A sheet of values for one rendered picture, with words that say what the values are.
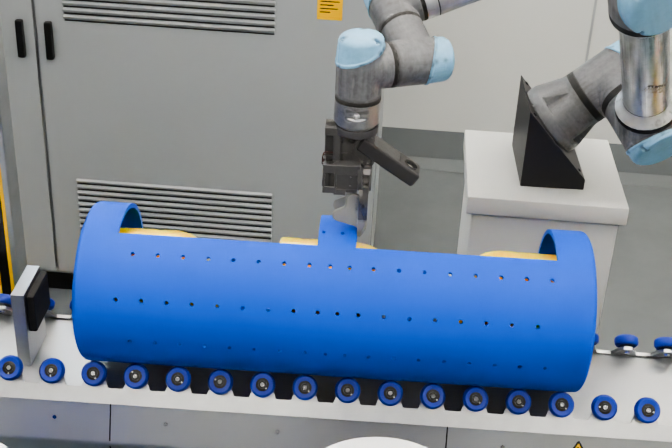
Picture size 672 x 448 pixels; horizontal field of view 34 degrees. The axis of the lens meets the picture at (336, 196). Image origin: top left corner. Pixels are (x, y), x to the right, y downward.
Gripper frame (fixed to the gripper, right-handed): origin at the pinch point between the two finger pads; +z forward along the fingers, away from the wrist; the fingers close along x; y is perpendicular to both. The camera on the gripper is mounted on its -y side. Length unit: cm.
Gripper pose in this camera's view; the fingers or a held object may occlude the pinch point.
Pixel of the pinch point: (363, 229)
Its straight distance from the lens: 190.5
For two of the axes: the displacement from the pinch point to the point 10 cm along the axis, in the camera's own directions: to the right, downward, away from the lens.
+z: -0.4, 8.8, 4.8
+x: -0.5, 4.8, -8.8
